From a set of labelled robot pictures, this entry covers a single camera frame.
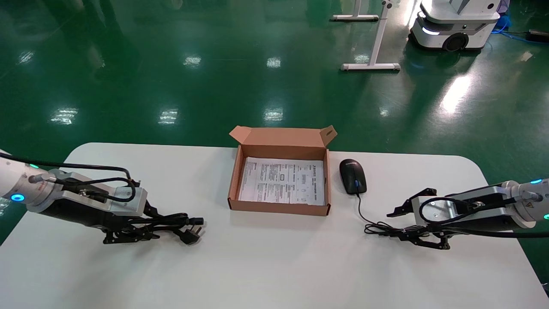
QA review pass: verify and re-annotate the white desk leg foot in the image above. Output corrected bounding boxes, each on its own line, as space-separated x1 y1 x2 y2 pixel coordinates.
332 0 380 22

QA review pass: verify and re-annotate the black wired computer mouse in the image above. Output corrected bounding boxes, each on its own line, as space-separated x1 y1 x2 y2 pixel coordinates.
340 159 425 237

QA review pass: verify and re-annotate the open brown cardboard box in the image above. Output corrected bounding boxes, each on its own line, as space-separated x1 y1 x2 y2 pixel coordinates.
227 125 338 216

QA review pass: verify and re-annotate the blue floor cable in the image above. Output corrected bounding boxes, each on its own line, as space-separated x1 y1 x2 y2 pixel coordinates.
491 0 549 43

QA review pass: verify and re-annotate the white T-shaped desk leg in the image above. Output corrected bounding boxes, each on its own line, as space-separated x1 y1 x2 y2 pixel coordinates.
341 0 401 71

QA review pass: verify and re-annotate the white wheeled mobile robot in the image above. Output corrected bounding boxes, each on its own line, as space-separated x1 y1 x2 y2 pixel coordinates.
410 0 501 53

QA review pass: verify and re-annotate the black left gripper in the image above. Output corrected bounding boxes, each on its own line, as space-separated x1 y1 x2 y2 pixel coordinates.
43 198 169 245

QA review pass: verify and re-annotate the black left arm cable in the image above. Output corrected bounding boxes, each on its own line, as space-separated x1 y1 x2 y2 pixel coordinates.
0 154 142 203

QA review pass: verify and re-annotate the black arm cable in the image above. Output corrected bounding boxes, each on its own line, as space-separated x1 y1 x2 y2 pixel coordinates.
419 195 549 239
0 154 142 203

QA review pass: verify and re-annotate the black power cord with plug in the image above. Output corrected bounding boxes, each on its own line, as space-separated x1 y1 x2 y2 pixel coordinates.
124 212 205 246

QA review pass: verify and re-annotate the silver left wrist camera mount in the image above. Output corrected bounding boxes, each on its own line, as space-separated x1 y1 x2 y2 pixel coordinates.
51 169 148 215

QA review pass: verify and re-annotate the printed white paper sheet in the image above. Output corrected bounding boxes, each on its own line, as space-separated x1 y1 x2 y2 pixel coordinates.
238 157 325 206

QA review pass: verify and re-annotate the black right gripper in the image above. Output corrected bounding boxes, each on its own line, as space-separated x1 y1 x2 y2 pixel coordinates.
386 188 522 250

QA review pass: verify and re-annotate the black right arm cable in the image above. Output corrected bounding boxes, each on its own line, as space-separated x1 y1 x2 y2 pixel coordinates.
419 195 549 239

